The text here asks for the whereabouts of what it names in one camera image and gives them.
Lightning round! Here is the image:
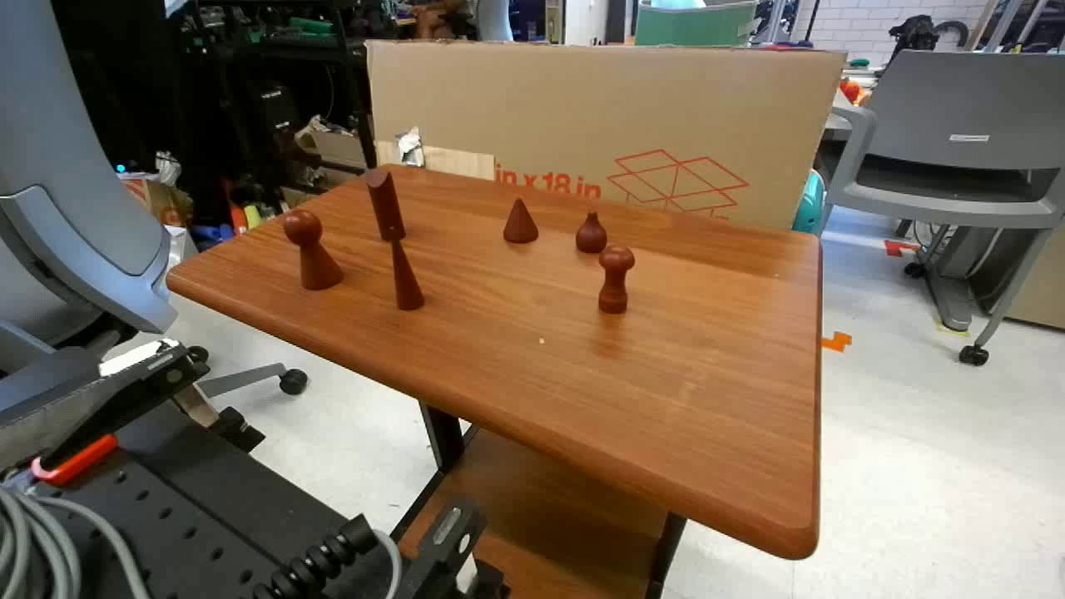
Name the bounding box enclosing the small wooden pawn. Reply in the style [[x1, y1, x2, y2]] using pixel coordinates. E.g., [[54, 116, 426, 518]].
[[595, 244, 638, 316]]

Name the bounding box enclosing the short wide wooden cone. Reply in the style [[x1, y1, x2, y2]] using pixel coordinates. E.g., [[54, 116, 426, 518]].
[[498, 193, 542, 249]]

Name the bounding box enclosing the wooden teardrop piece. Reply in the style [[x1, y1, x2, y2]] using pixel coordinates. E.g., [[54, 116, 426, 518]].
[[573, 211, 611, 258]]

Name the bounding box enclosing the tall thin wooden cone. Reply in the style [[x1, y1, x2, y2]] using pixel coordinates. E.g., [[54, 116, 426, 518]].
[[387, 238, 428, 316]]

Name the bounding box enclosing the wooden slant-cut cylinder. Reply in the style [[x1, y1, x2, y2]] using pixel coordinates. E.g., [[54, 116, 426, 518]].
[[362, 168, 409, 245]]

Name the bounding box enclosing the large flat cardboard box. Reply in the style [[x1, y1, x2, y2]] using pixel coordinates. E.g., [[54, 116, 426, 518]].
[[362, 40, 849, 238]]

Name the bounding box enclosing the crumpled white paper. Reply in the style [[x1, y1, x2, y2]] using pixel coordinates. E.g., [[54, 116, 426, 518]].
[[391, 123, 428, 171]]

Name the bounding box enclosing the large wooden pawn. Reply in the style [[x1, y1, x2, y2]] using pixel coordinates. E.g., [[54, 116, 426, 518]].
[[278, 208, 346, 297]]

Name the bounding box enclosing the black chair leg with caster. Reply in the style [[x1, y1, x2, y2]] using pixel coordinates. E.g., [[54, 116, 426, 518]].
[[197, 360, 311, 401]]

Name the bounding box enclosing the teal ball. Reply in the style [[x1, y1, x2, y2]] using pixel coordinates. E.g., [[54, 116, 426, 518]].
[[790, 168, 832, 238]]

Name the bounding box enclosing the green board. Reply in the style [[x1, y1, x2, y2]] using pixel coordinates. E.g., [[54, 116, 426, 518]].
[[632, 0, 762, 50]]

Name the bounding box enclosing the black cluttered shelf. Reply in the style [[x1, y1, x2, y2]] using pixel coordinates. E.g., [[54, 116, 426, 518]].
[[48, 0, 379, 229]]

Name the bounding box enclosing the black perforated mounting base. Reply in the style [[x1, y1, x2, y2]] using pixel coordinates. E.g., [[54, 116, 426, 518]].
[[21, 392, 391, 599]]

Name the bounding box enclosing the grey plastic chair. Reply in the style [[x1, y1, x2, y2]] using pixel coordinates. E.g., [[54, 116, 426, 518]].
[[822, 47, 1065, 369]]

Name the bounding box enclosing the grey cable bundle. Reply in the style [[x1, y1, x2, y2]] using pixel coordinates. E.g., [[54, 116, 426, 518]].
[[0, 484, 154, 599]]

